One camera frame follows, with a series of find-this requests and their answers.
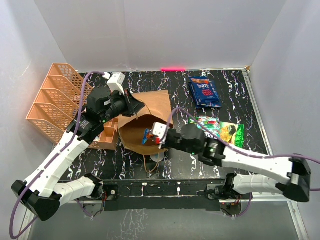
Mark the blue burts chips packet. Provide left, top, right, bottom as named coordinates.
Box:
left=188, top=76, right=222, bottom=109

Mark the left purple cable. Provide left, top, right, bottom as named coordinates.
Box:
left=9, top=71, right=111, bottom=238

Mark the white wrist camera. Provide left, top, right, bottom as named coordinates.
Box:
left=151, top=122, right=167, bottom=145
left=102, top=72, right=126, bottom=95

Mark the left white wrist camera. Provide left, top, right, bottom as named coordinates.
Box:
left=102, top=72, right=126, bottom=95

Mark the brown paper bag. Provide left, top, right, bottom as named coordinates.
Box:
left=118, top=90, right=173, bottom=157

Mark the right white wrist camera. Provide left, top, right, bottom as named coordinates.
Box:
left=151, top=122, right=167, bottom=145

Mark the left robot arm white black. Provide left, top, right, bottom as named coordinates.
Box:
left=11, top=87, right=145, bottom=221

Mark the teal pen blister pack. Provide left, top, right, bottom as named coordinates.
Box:
left=150, top=152, right=165, bottom=163

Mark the orange plastic file organizer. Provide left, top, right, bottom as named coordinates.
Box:
left=26, top=62, right=120, bottom=151

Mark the blue m&m candy packet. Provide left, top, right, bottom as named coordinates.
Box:
left=142, top=129, right=153, bottom=145

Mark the pink tape strip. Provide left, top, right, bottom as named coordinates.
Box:
left=160, top=66, right=186, bottom=72

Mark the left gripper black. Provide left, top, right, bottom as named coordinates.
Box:
left=100, top=88, right=145, bottom=124

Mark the green snack packet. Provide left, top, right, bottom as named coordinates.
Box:
left=219, top=120, right=245, bottom=148

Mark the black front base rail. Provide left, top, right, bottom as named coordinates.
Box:
left=103, top=179, right=224, bottom=211

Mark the teal foxs candy bag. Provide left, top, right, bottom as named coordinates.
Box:
left=196, top=116, right=221, bottom=139

